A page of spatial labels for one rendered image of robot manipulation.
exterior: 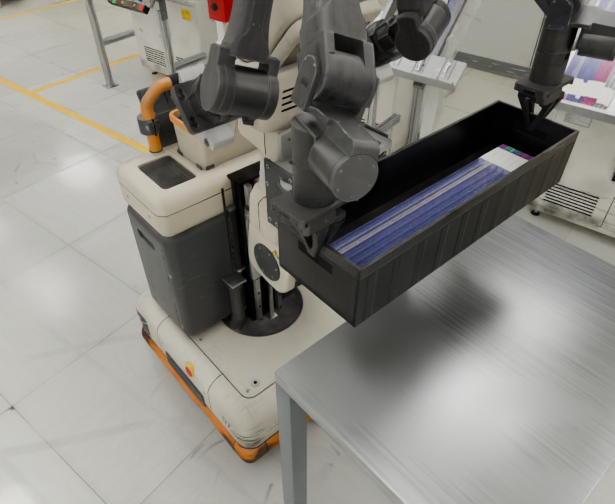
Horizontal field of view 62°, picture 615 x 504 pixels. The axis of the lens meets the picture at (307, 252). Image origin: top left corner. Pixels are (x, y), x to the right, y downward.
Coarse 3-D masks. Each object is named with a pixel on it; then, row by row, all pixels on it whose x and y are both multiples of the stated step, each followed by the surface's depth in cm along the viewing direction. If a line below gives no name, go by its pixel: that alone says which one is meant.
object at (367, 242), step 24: (504, 144) 102; (480, 168) 96; (504, 168) 96; (432, 192) 90; (456, 192) 90; (384, 216) 85; (408, 216) 85; (432, 216) 85; (336, 240) 80; (360, 240) 80; (384, 240) 80; (360, 264) 76
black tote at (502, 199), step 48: (432, 144) 93; (480, 144) 106; (528, 144) 102; (384, 192) 91; (480, 192) 78; (528, 192) 92; (288, 240) 76; (432, 240) 75; (336, 288) 71; (384, 288) 72
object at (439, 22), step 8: (432, 8) 99; (440, 8) 100; (424, 16) 98; (432, 16) 98; (440, 16) 99; (392, 24) 102; (432, 24) 98; (440, 24) 99; (392, 32) 104; (440, 32) 100
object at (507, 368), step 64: (512, 256) 108; (576, 256) 108; (384, 320) 95; (448, 320) 95; (512, 320) 95; (576, 320) 95; (320, 384) 84; (384, 384) 84; (448, 384) 84; (512, 384) 84; (576, 384) 84; (384, 448) 76; (448, 448) 76; (512, 448) 76; (576, 448) 76
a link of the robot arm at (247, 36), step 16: (240, 0) 73; (256, 0) 73; (272, 0) 74; (240, 16) 73; (256, 16) 74; (240, 32) 74; (256, 32) 75; (224, 48) 74; (240, 48) 74; (256, 48) 75; (208, 64) 77; (224, 64) 75; (272, 64) 78; (208, 80) 77; (224, 80) 74; (272, 80) 79; (208, 96) 77; (224, 96) 75; (272, 96) 79; (224, 112) 78; (272, 112) 80
